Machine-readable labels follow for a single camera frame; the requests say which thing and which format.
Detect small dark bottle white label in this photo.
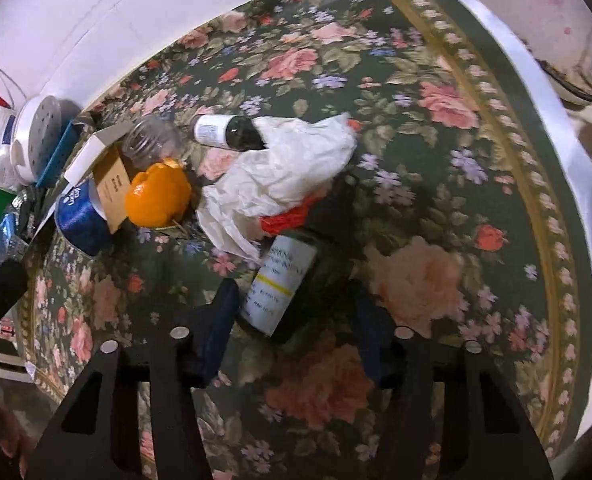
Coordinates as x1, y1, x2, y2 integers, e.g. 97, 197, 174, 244
192, 114, 271, 152

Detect dark bottle yellow white label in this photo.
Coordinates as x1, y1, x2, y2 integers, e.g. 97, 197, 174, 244
236, 180, 361, 345

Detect open cardboard box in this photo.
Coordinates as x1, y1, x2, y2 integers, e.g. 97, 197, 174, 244
65, 121, 149, 235

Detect black cable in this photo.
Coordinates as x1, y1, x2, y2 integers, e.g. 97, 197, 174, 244
536, 60, 592, 104

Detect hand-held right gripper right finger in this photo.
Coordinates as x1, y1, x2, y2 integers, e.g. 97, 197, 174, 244
348, 280, 556, 480

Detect blue plastic tray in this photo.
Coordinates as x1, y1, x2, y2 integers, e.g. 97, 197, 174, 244
36, 119, 85, 187

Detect white round perforated container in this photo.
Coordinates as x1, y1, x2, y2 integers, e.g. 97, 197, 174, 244
0, 95, 77, 189

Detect orange bell pepper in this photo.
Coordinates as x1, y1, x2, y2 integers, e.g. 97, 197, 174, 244
124, 158, 193, 229

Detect red plastic net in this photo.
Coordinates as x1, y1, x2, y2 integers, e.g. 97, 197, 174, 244
258, 195, 321, 236

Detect floral tablecloth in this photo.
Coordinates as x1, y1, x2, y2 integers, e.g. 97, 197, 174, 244
18, 0, 592, 480

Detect white appliance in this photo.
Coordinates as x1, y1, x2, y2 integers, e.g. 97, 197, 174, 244
520, 22, 592, 128

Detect clear glass jar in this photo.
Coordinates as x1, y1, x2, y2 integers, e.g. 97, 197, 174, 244
122, 119, 182, 167

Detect crumpled white paper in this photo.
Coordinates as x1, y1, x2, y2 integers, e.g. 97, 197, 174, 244
196, 112, 359, 264

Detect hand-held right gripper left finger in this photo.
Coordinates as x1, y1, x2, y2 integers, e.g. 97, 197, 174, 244
26, 278, 240, 480

